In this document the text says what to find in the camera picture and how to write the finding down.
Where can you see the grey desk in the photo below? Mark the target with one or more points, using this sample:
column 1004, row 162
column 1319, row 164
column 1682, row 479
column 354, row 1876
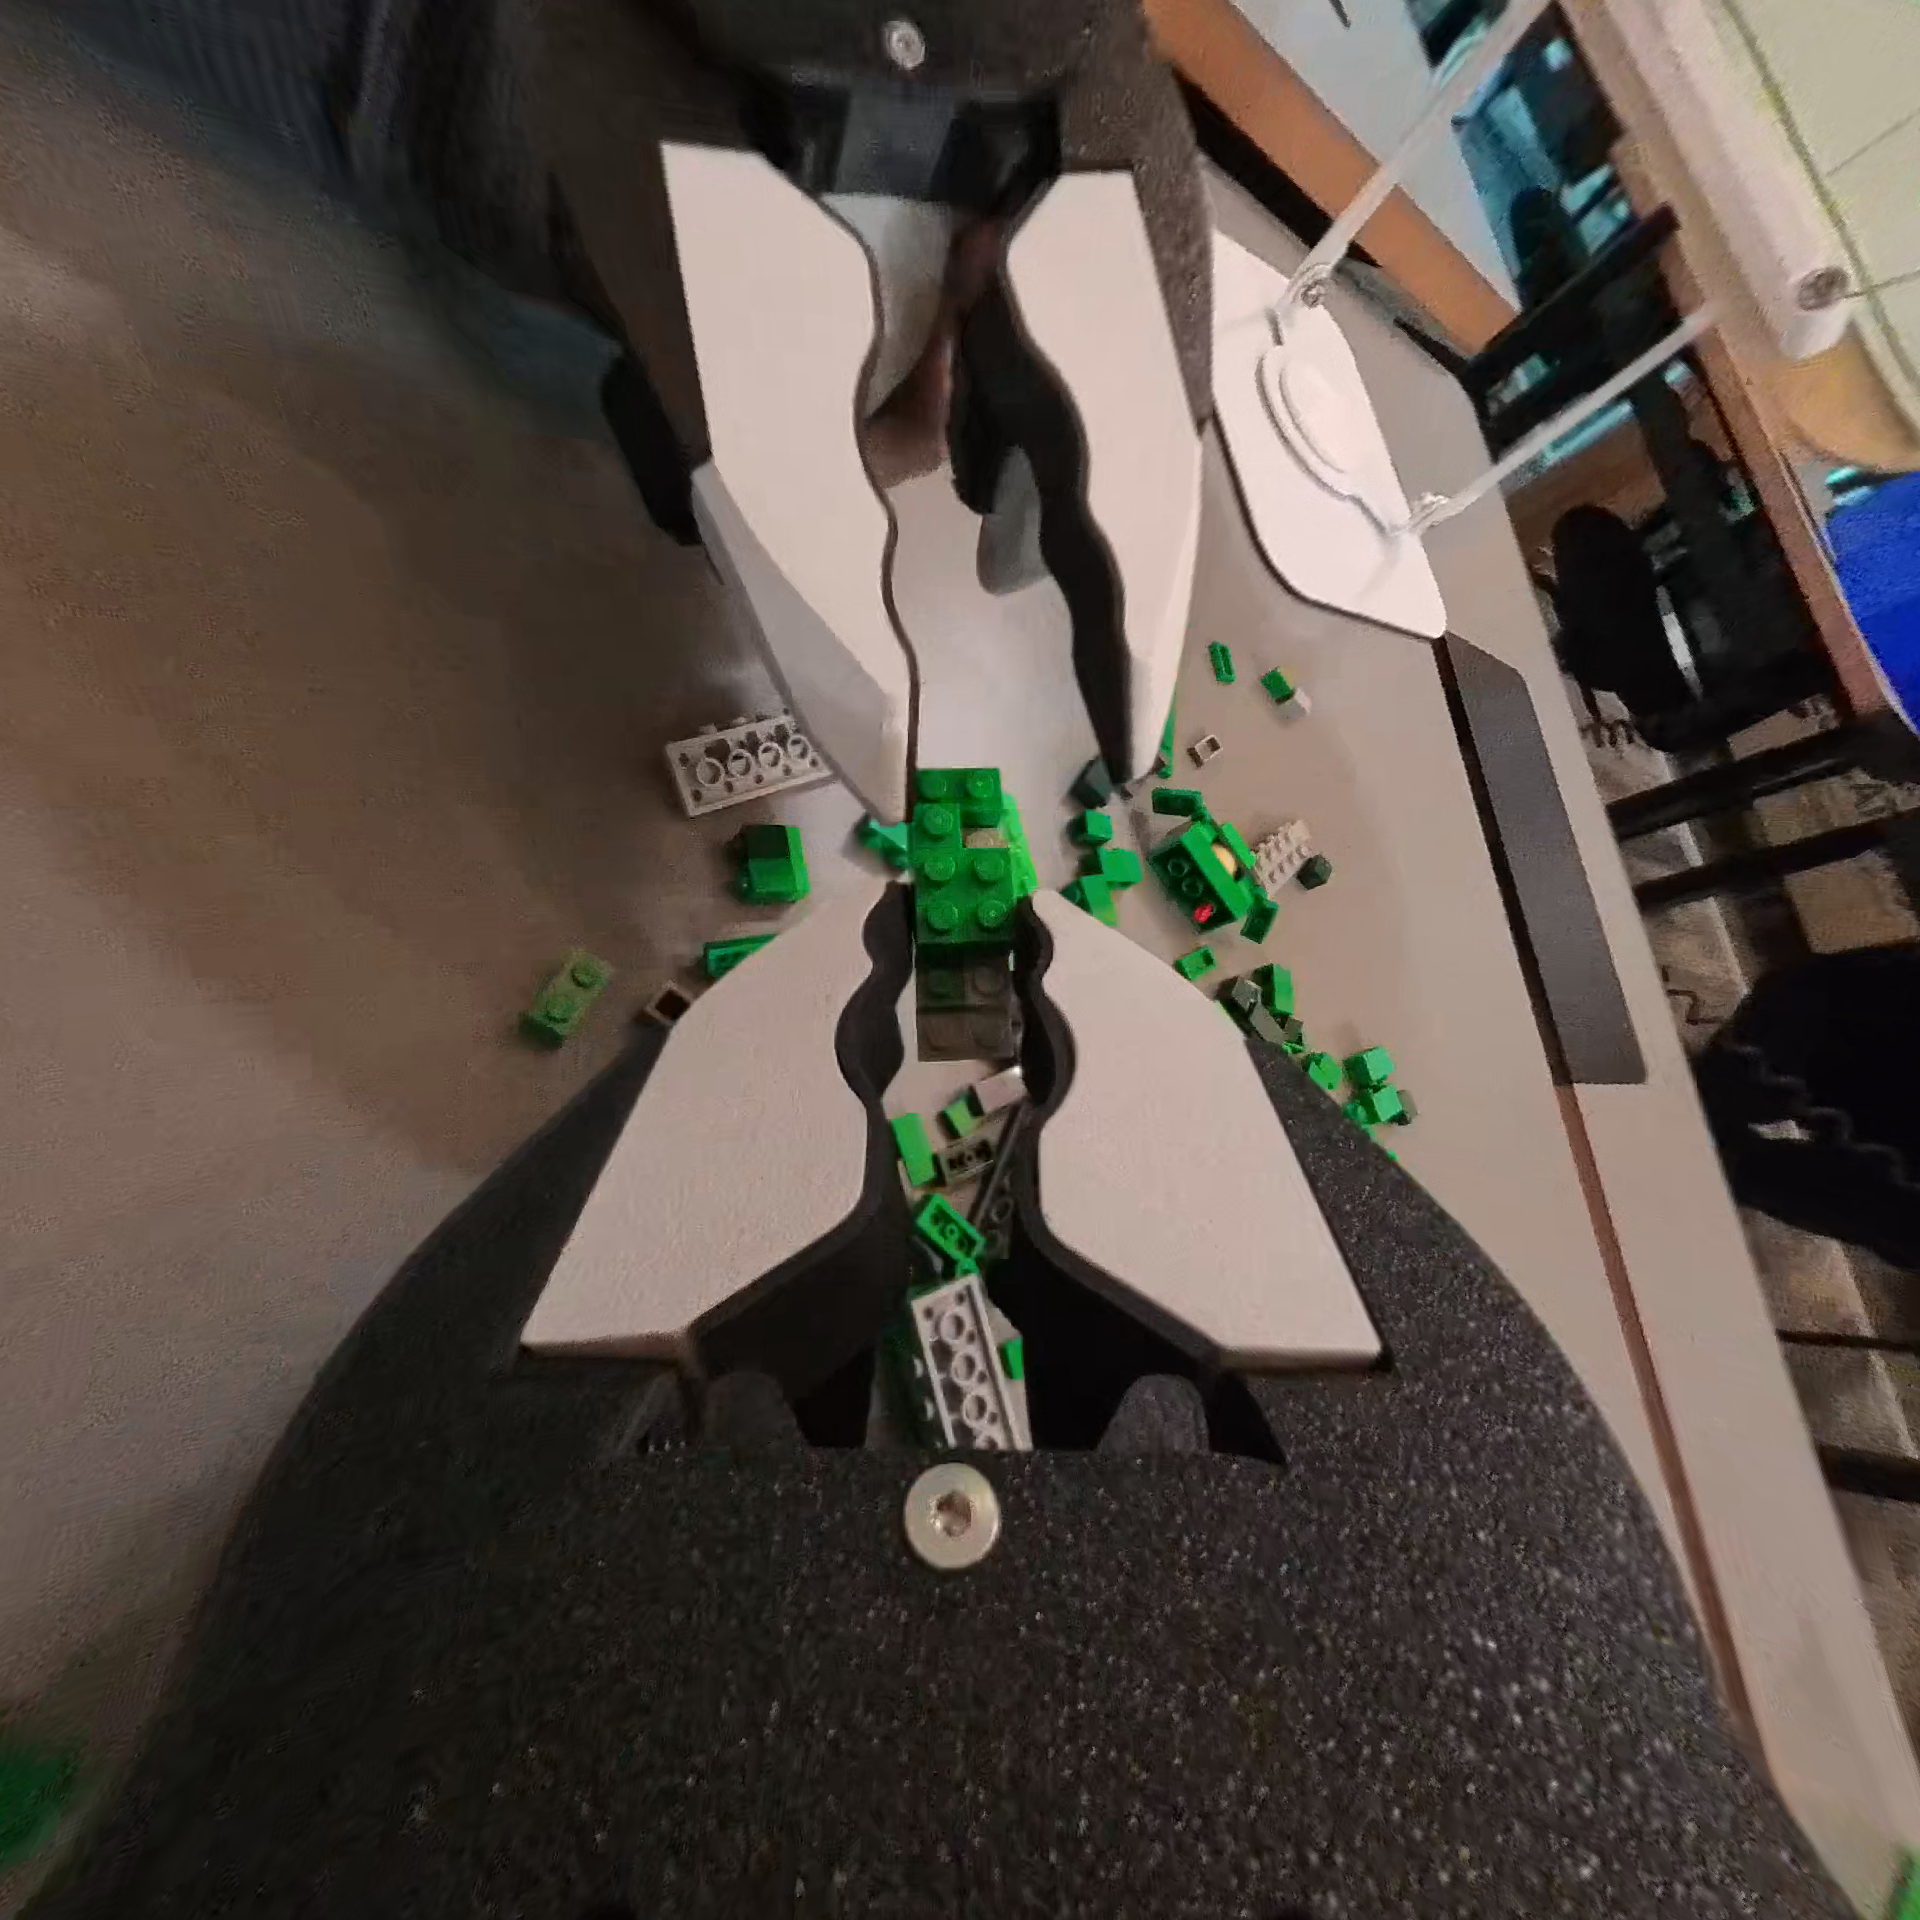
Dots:
column 377, row 674

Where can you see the small green brick build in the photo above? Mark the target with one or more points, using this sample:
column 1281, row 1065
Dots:
column 1199, row 872

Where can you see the pile of loose green bricks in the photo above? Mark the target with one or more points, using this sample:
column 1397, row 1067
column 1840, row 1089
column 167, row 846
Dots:
column 771, row 860

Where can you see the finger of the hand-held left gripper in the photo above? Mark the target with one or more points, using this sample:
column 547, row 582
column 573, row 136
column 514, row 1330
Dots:
column 764, row 375
column 1123, row 449

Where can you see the black flat pad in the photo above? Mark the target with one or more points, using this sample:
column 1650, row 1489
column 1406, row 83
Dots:
column 1546, row 872

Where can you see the black office chair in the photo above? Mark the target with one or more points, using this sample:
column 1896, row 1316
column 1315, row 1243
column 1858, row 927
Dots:
column 1604, row 598

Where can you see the green and grey brick assembly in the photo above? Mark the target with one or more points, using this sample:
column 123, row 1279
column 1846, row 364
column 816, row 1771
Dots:
column 960, row 872

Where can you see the white book stand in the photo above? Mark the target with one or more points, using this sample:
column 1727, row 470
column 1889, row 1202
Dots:
column 1335, row 556

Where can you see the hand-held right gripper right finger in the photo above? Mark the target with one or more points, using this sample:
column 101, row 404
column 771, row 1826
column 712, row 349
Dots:
column 1184, row 1199

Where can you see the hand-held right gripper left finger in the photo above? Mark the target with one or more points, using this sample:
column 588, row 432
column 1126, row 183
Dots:
column 719, row 1184

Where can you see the light grey studded plate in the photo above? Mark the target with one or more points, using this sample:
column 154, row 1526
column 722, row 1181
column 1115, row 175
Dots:
column 1285, row 855

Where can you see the black ridged object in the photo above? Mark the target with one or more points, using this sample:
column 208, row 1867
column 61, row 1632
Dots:
column 1803, row 1109

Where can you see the wood-edged table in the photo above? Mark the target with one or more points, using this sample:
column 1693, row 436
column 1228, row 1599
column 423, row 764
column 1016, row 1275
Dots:
column 1291, row 90

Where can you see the blue bin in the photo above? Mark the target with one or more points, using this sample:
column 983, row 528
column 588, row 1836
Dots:
column 1875, row 556

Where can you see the brown-edged background table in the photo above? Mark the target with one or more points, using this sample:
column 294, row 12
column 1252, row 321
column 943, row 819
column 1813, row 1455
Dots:
column 1779, row 497

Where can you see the grey holed brick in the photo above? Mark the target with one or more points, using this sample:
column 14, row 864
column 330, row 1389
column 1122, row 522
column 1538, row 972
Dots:
column 967, row 1366
column 748, row 769

